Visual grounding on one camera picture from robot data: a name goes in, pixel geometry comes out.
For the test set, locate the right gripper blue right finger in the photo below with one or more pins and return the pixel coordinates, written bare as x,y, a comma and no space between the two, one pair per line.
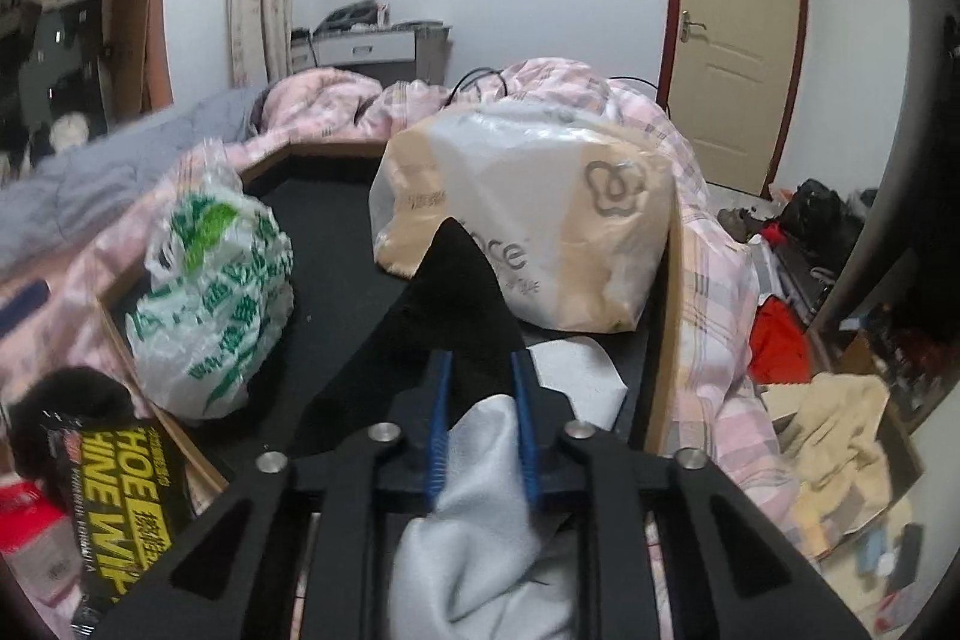
667,547

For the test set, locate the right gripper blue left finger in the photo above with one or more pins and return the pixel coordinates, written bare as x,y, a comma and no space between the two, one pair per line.
293,547

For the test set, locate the white grey cloth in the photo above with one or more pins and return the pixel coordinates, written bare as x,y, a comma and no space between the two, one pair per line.
481,563

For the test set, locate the green white plastic bag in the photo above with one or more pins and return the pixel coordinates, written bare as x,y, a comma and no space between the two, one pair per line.
220,293

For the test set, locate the black soft cloth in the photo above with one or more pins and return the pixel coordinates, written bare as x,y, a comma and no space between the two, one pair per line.
453,303

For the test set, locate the Face tissue paper pack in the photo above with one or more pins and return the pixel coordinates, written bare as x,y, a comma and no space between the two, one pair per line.
572,213

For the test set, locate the black yellow shoe wipes pack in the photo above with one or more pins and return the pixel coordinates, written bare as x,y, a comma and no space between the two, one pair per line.
124,486

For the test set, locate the beige towel on floor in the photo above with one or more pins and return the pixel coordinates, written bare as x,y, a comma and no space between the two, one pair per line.
829,436

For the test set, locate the red snack package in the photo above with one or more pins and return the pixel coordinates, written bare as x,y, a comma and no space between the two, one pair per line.
37,541

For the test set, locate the red bag on floor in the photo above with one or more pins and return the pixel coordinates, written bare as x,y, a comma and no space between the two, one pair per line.
779,354

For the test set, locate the pink plaid quilt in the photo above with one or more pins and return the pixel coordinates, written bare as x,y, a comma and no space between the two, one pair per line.
66,335

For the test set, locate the black bag on floor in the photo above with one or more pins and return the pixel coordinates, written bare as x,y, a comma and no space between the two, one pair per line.
821,225

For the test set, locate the shallow cardboard tray black liner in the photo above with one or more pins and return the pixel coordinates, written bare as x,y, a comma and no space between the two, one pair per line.
319,194

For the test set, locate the grey blanket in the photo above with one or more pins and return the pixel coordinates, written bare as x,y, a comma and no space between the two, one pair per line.
72,195

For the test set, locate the grey white desk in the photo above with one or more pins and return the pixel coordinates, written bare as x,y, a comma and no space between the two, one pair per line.
400,53

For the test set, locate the black printer on desk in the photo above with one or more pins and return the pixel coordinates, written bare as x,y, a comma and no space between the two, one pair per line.
358,16

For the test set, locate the beige door red frame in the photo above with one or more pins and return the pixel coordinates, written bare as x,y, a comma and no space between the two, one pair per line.
730,74

